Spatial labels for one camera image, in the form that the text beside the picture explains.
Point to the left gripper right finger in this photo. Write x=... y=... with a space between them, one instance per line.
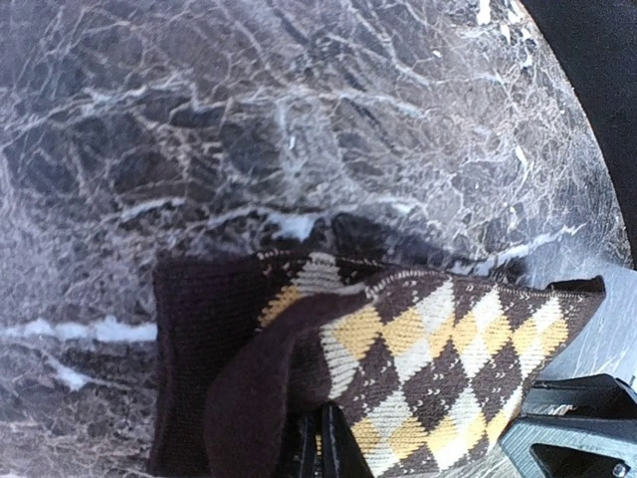
x=341 y=456

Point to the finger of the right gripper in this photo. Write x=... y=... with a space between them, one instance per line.
x=579 y=427

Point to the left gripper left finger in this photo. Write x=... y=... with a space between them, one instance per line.
x=306 y=454

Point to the black display box with lid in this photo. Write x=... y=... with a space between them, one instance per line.
x=595 y=45

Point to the brown tan argyle sock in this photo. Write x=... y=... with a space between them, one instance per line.
x=428 y=367

